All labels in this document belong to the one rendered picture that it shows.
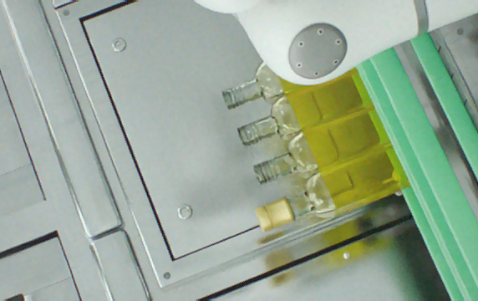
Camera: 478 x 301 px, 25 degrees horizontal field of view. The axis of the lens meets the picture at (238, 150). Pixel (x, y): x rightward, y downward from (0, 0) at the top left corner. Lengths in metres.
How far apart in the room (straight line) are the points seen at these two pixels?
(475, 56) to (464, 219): 0.20
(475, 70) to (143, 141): 0.52
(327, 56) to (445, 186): 0.35
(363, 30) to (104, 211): 0.67
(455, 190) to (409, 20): 0.33
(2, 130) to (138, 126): 0.22
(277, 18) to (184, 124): 0.62
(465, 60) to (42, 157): 0.66
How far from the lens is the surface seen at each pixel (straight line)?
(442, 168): 1.33
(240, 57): 1.65
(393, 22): 1.05
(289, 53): 1.02
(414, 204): 1.49
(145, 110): 1.64
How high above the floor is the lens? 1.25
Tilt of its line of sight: 4 degrees down
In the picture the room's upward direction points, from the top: 111 degrees counter-clockwise
